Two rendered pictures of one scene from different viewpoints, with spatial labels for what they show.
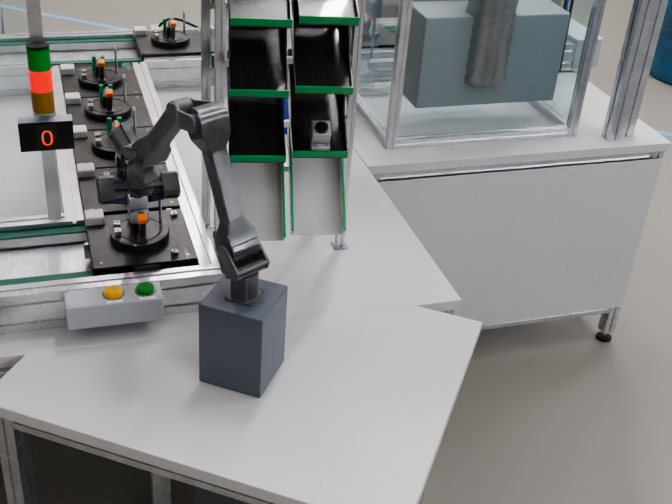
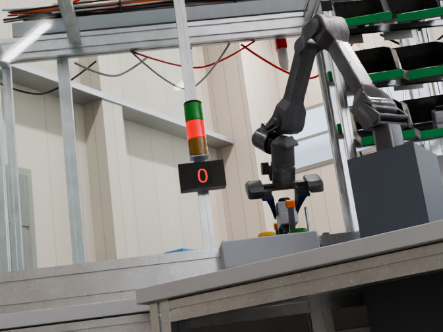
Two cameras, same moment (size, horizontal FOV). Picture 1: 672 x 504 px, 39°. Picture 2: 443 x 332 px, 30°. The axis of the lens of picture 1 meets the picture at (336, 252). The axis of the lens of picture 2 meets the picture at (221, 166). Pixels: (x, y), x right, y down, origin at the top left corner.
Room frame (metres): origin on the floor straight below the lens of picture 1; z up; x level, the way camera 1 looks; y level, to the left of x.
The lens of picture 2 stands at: (-0.06, 0.11, 0.63)
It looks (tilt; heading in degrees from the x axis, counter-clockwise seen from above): 16 degrees up; 15
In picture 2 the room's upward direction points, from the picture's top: 8 degrees counter-clockwise
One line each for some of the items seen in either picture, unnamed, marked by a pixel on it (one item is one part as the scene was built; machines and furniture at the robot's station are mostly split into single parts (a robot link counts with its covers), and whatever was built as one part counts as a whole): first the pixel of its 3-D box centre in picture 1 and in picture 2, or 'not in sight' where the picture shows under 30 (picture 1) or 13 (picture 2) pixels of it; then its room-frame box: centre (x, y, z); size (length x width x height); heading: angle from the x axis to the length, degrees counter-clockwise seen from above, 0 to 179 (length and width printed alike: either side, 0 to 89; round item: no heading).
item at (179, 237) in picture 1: (139, 240); not in sight; (1.92, 0.47, 0.96); 0.24 x 0.24 x 0.02; 20
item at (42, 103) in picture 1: (42, 99); (198, 148); (1.97, 0.69, 1.28); 0.05 x 0.05 x 0.05
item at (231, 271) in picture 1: (242, 257); (381, 116); (1.59, 0.19, 1.15); 0.09 x 0.07 x 0.06; 136
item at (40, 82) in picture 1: (40, 79); (196, 130); (1.97, 0.69, 1.33); 0.05 x 0.05 x 0.05
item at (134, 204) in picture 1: (137, 201); (285, 213); (1.93, 0.48, 1.06); 0.08 x 0.04 x 0.07; 20
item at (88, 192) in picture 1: (126, 172); not in sight; (2.16, 0.56, 1.01); 0.24 x 0.24 x 0.13; 20
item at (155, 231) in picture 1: (139, 233); not in sight; (1.92, 0.47, 0.98); 0.14 x 0.14 x 0.02
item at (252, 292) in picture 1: (244, 282); (389, 142); (1.59, 0.18, 1.09); 0.07 x 0.07 x 0.06; 74
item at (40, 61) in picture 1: (38, 57); (193, 113); (1.97, 0.69, 1.38); 0.05 x 0.05 x 0.05
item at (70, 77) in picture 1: (99, 69); not in sight; (2.85, 0.81, 1.01); 0.24 x 0.24 x 0.13; 20
